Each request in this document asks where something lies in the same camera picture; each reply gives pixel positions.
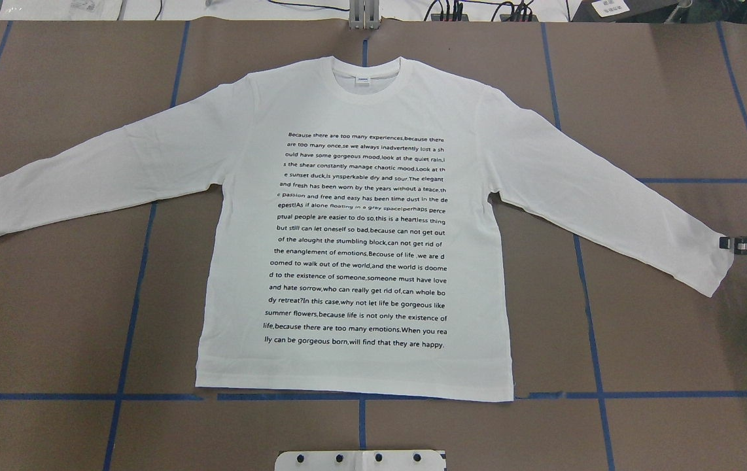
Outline white long-sleeve printed shirt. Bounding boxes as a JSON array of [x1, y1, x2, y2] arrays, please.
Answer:
[[0, 57, 733, 402]]

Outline aluminium frame post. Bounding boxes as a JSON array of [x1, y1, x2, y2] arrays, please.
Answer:
[[349, 0, 381, 29]]

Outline black box white label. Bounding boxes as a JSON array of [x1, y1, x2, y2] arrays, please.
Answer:
[[572, 0, 679, 23]]

